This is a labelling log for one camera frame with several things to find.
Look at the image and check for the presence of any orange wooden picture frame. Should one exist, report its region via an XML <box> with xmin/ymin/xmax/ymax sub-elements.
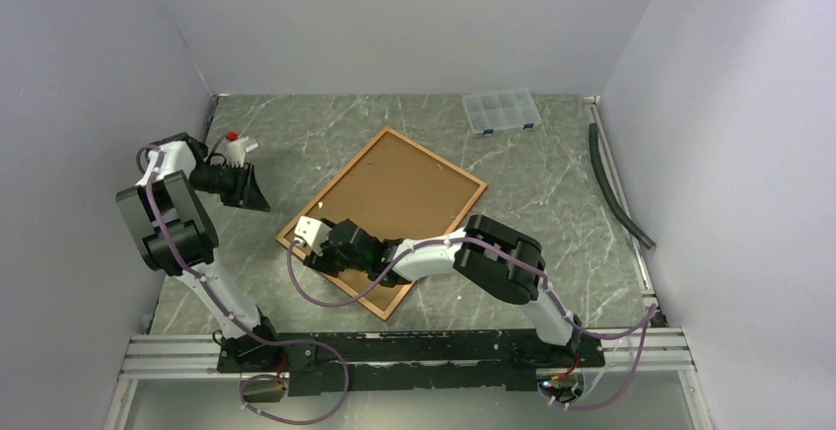
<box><xmin>275</xmin><ymin>126</ymin><xmax>489</xmax><ymax>323</ymax></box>

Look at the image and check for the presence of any clear plastic organizer box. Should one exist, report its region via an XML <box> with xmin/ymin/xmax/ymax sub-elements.
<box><xmin>462</xmin><ymin>89</ymin><xmax>542</xmax><ymax>137</ymax></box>

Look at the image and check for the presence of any black corrugated hose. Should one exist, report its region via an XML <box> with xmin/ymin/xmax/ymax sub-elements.
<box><xmin>588</xmin><ymin>122</ymin><xmax>657</xmax><ymax>249</ymax></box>

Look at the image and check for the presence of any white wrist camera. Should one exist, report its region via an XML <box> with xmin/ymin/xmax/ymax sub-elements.
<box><xmin>293</xmin><ymin>216</ymin><xmax>331</xmax><ymax>255</ymax></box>
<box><xmin>224</xmin><ymin>131</ymin><xmax>259</xmax><ymax>168</ymax></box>

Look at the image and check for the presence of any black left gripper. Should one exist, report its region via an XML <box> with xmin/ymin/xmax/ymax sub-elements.
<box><xmin>189</xmin><ymin>161</ymin><xmax>272</xmax><ymax>212</ymax></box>

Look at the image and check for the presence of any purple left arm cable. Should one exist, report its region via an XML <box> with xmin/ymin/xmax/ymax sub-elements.
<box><xmin>135</xmin><ymin>144</ymin><xmax>351</xmax><ymax>427</ymax></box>

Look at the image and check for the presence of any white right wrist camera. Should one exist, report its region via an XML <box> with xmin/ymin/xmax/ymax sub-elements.
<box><xmin>293</xmin><ymin>216</ymin><xmax>331</xmax><ymax>255</ymax></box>

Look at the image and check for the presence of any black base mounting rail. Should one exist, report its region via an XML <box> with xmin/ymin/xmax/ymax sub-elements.
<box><xmin>217</xmin><ymin>328</ymin><xmax>605</xmax><ymax>396</ymax></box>

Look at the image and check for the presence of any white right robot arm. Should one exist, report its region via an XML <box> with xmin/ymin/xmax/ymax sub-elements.
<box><xmin>294</xmin><ymin>215</ymin><xmax>581</xmax><ymax>366</ymax></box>

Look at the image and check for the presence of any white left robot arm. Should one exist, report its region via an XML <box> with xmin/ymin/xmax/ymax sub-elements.
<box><xmin>115</xmin><ymin>132</ymin><xmax>283</xmax><ymax>371</ymax></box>

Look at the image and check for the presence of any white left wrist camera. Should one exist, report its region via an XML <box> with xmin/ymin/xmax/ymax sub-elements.
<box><xmin>224</xmin><ymin>131</ymin><xmax>259</xmax><ymax>168</ymax></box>

